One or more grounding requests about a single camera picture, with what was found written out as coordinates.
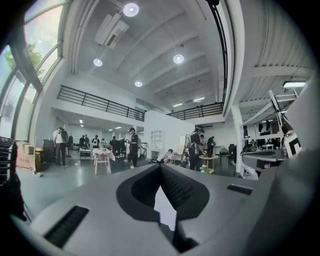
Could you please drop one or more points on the artificial plant in cream pot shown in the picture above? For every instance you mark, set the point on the artificial plant in cream pot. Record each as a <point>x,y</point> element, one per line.
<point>206,170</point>

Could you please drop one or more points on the black hanging bag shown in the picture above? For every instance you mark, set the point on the black hanging bag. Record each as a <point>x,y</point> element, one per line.
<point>268,125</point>
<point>260,127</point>

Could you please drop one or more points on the white linear light fixture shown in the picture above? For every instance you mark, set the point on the white linear light fixture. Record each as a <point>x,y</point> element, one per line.
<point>294,84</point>

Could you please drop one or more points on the white open shelf cabinet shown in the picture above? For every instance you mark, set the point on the white open shelf cabinet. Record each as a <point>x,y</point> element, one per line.
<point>157,137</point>

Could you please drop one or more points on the linear ceiling light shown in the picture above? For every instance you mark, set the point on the linear ceiling light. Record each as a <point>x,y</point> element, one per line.
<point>198,99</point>
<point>177,105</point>

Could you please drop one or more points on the black drawer cabinet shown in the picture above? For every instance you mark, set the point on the black drawer cabinet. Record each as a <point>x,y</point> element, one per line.
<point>48,150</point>

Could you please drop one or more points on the round wooden table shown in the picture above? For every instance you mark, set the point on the round wooden table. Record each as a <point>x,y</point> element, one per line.
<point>215,158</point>

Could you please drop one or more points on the ceiling air conditioner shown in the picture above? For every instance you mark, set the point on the ceiling air conditioner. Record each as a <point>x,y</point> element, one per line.
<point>110,32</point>

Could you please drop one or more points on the large glass window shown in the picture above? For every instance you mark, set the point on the large glass window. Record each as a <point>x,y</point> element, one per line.
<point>42,32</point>

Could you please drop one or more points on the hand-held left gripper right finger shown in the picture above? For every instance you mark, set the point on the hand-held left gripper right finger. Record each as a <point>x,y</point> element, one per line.
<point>220,212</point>

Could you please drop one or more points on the black tangled equipment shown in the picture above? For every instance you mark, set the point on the black tangled equipment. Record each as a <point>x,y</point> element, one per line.
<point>250,148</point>

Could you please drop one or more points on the cardboard box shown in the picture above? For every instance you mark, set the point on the cardboard box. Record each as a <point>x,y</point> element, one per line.
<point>28,149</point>
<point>25,162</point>

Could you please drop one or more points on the round ceiling lamp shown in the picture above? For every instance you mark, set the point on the round ceiling lamp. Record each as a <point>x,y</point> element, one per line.
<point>178,58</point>
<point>97,62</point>
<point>138,84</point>
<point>130,10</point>

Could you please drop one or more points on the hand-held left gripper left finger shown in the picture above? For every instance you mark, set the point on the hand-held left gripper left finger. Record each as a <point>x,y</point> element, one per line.
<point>100,212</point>

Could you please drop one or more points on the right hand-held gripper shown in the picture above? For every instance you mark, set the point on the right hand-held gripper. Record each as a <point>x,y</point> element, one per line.
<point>295,146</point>

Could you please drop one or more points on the black office chair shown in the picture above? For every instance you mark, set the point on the black office chair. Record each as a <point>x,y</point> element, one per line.
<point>122,147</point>
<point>231,150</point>

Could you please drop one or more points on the yellow lidded bin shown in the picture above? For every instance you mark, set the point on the yellow lidded bin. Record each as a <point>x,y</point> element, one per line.
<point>39,149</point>

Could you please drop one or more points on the black mezzanine railing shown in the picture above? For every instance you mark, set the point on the black mezzanine railing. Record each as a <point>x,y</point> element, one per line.
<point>85,100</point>
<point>197,111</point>
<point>224,57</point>

